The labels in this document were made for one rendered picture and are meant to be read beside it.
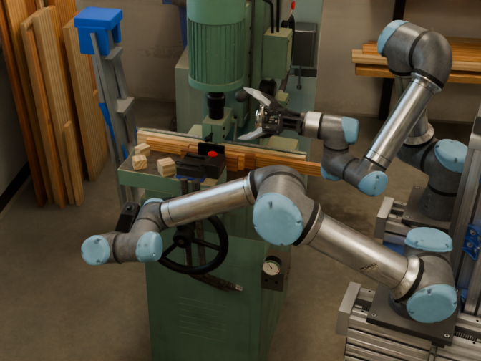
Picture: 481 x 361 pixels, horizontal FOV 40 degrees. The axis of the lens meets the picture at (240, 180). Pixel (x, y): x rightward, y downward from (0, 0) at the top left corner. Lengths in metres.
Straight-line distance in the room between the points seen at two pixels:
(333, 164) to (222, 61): 0.46
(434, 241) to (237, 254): 0.78
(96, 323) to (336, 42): 2.48
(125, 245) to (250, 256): 0.68
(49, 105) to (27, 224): 0.63
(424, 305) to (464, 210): 0.39
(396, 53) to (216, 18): 0.53
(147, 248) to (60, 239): 1.83
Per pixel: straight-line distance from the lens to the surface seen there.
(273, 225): 1.52
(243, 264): 2.30
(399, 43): 1.97
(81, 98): 3.68
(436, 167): 2.18
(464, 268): 2.04
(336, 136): 1.91
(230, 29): 2.02
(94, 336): 2.94
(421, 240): 1.74
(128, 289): 3.13
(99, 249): 1.71
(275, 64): 2.27
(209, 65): 2.05
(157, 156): 2.32
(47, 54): 3.39
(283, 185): 1.55
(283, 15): 2.32
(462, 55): 4.17
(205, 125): 2.19
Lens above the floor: 2.06
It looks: 32 degrees down
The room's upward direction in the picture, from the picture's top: 1 degrees clockwise
